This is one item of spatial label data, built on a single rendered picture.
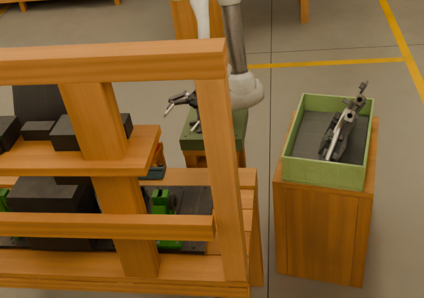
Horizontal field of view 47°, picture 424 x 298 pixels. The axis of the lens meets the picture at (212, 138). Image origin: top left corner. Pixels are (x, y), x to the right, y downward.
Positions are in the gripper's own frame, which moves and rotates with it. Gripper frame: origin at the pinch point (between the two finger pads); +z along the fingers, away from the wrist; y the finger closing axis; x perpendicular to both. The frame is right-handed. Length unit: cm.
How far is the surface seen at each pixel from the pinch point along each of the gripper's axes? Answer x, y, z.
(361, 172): -13, -84, -42
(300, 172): -31, -60, -34
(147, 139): 26.0, 0.5, 28.4
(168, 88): -235, 73, -164
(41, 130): 15, 35, 44
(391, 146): -123, -126, -164
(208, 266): -23, -45, 38
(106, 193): 10.7, 2.3, 48.4
